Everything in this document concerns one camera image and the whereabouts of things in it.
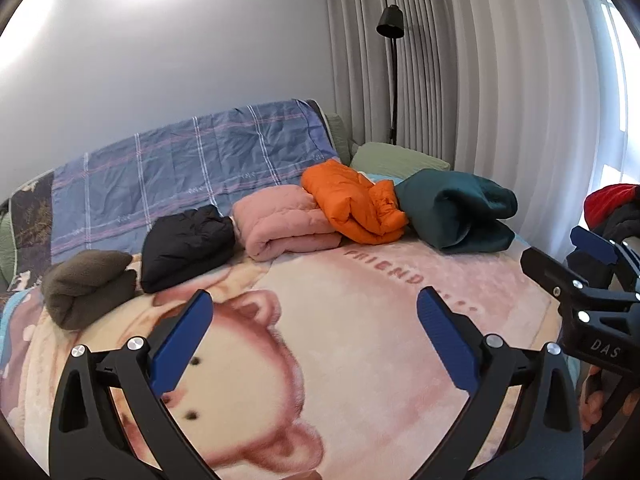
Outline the person's right hand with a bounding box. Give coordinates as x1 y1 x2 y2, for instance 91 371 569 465
582 366 640 417

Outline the black floor lamp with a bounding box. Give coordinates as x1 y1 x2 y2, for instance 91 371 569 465
376 5 406 146

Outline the brown fleece garment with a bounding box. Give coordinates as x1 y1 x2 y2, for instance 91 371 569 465
41 250 138 331

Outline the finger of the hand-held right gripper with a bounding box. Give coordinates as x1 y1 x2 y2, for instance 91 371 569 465
571 225 640 281
520 247 640 311

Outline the pink fleece garment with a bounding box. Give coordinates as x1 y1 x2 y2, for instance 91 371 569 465
232 185 346 262

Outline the dark grey garment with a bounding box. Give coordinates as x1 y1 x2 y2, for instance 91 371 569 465
567 207 640 291

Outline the green pillow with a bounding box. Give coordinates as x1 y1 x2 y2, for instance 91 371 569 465
350 141 451 181

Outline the black puffer garment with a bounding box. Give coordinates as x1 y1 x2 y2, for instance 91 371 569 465
141 204 237 294

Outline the red garment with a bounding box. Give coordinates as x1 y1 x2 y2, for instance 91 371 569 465
584 184 640 231

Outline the blue plaid quilt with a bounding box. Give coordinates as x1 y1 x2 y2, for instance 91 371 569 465
50 99 341 263

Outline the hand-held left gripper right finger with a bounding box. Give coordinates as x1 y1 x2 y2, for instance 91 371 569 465
417 286 585 480

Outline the cream printed blanket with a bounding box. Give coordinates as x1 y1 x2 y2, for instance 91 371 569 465
0 235 591 480

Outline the grey curtain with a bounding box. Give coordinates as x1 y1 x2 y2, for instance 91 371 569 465
322 0 640 261

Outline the teal garment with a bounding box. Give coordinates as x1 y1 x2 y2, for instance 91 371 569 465
394 168 518 253

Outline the orange puffer jacket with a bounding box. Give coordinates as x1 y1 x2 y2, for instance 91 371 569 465
301 159 408 246

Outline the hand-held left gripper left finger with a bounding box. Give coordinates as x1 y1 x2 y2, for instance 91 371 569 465
48 289 216 480

